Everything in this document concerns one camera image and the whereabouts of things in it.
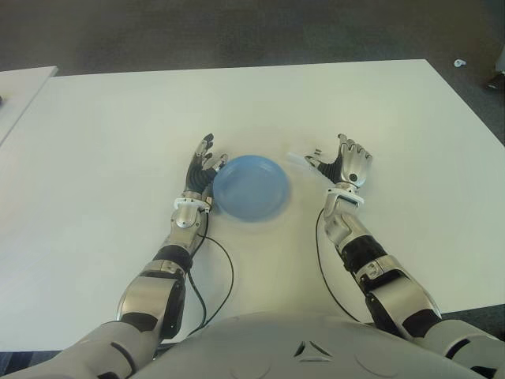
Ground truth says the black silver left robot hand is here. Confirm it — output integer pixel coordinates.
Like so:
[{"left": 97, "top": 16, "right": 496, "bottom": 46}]
[{"left": 184, "top": 133, "right": 230, "bottom": 194}]

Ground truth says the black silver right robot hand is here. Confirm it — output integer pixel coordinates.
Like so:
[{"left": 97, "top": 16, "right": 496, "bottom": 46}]
[{"left": 303, "top": 133, "right": 374, "bottom": 186}]

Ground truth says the white charger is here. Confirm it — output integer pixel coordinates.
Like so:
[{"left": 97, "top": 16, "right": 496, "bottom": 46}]
[{"left": 286, "top": 146, "right": 324, "bottom": 171}]

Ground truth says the blue plastic plate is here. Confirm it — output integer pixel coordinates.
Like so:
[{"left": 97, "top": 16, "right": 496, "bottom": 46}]
[{"left": 211, "top": 154, "right": 292, "bottom": 224}]

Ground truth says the grey robot torso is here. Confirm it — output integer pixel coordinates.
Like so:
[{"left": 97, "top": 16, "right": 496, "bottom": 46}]
[{"left": 129, "top": 311, "right": 486, "bottom": 379}]

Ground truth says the white side table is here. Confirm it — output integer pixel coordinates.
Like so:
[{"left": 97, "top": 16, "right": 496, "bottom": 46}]
[{"left": 0, "top": 66, "right": 58, "bottom": 145}]

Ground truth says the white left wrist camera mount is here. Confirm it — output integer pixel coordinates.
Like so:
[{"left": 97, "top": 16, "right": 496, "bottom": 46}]
[{"left": 173, "top": 197, "right": 214, "bottom": 210}]

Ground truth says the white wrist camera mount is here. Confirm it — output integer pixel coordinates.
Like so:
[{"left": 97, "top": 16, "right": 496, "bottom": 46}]
[
  {"left": 173, "top": 197, "right": 214, "bottom": 210},
  {"left": 326, "top": 183, "right": 364, "bottom": 206}
]

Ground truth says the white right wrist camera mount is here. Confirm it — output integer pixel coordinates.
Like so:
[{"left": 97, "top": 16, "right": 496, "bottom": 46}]
[{"left": 326, "top": 183, "right": 364, "bottom": 206}]

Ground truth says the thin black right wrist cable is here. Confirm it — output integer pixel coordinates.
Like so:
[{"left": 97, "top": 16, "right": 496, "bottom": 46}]
[{"left": 315, "top": 207, "right": 372, "bottom": 323}]

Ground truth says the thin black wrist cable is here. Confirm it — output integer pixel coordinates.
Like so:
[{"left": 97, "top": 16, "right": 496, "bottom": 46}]
[
  {"left": 315, "top": 207, "right": 372, "bottom": 323},
  {"left": 199, "top": 235, "right": 234, "bottom": 336}
]

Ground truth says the thin black left wrist cable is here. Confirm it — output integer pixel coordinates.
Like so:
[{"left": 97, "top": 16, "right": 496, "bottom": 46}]
[{"left": 199, "top": 235, "right": 234, "bottom": 336}]

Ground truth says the thick dark left arm cable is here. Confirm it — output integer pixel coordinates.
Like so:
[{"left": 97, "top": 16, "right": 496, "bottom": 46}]
[{"left": 185, "top": 272, "right": 208, "bottom": 332}]

